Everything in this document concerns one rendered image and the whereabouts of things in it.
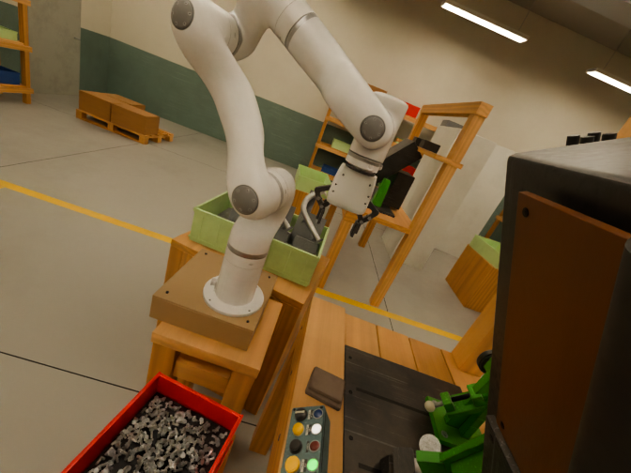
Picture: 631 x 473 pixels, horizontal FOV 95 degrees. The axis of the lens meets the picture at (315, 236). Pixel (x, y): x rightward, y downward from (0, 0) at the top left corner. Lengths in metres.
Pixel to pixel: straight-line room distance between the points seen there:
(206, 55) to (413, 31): 6.98
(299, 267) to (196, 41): 0.94
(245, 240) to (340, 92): 0.43
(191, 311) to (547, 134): 8.51
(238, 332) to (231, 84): 0.65
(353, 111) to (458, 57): 7.25
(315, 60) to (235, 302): 0.67
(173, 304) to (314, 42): 0.75
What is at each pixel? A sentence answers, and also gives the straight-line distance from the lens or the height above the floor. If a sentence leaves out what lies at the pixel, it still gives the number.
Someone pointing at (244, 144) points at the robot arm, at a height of 1.41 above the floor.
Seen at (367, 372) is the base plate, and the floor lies 0.90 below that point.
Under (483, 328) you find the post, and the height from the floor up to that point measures 1.06.
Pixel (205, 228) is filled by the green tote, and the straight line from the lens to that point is 1.44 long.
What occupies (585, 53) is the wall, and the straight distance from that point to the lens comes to 9.01.
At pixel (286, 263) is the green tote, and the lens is 1.35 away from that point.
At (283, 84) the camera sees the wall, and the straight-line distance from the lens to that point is 7.38.
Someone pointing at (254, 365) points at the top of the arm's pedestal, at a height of 0.85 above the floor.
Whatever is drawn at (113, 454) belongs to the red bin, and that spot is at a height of 0.88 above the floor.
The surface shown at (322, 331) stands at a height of 0.90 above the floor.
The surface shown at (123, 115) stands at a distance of 5.90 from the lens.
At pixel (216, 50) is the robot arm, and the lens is 0.76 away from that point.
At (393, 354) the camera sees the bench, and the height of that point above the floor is 0.88.
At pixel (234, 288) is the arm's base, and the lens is 0.89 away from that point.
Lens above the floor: 1.55
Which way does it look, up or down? 23 degrees down
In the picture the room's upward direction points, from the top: 22 degrees clockwise
